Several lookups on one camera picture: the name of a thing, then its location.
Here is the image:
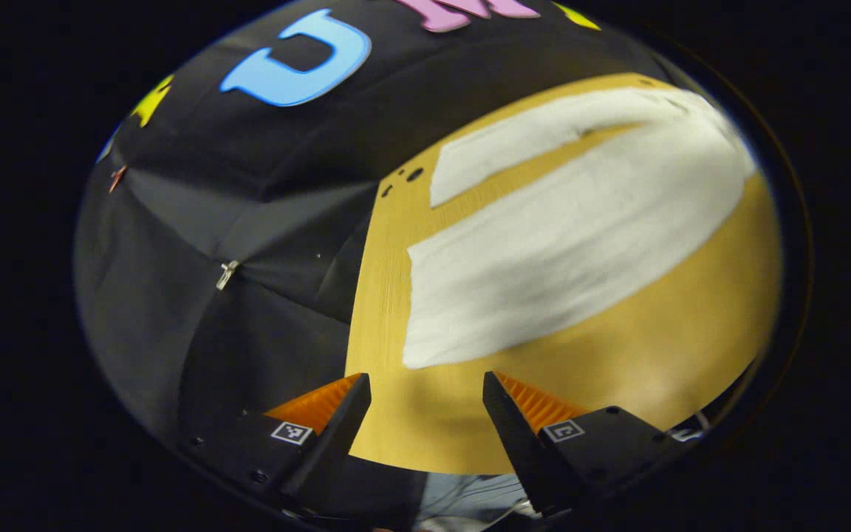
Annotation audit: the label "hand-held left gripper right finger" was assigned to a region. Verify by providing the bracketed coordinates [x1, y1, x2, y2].
[482, 371, 676, 517]

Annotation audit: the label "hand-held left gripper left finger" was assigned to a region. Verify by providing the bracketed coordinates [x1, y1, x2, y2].
[178, 373, 372, 514]

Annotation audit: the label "white jeans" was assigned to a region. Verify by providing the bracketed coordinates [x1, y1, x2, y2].
[402, 87, 759, 370]

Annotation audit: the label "black backdrop cloth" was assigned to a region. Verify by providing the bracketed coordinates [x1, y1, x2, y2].
[75, 0, 685, 522]

